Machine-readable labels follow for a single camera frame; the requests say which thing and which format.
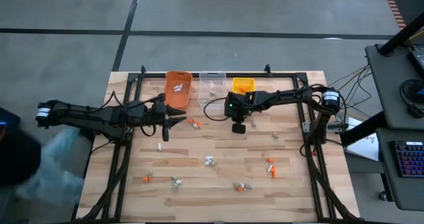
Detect yellow plastic basket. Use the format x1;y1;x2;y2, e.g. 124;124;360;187
231;77;256;95

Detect black desk leg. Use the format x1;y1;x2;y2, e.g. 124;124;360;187
339;111;378;148

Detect clear plastic bin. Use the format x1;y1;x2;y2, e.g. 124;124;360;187
197;70;227;110

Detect black diagonal pole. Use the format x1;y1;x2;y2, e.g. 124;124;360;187
378;11;424;56

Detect loose floor cables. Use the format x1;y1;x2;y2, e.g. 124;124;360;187
327;64;372;119

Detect person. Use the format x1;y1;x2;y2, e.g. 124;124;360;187
0;127;86;224

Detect backlit black keyboard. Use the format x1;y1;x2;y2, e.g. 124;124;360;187
394;140;424;179

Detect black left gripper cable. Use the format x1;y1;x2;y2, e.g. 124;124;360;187
138;123;157;138

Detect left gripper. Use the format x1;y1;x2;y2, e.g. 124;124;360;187
147;93;188;142

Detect black computer tower blue light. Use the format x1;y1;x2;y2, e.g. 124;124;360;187
0;107;21;132

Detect black laptop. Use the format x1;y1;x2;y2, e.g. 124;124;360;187
406;46;424;80

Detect orange plastic bin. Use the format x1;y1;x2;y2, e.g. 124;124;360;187
164;70;193;111

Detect white paper sheet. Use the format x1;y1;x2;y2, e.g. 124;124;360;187
344;116;380;162

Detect grey desk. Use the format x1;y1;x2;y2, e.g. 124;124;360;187
364;43;424;131
376;127;424;212

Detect black round headset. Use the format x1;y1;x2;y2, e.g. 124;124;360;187
399;79;424;119

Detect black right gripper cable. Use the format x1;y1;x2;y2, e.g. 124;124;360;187
203;97;229;122

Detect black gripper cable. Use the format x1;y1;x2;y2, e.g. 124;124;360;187
203;97;229;122
138;123;157;138

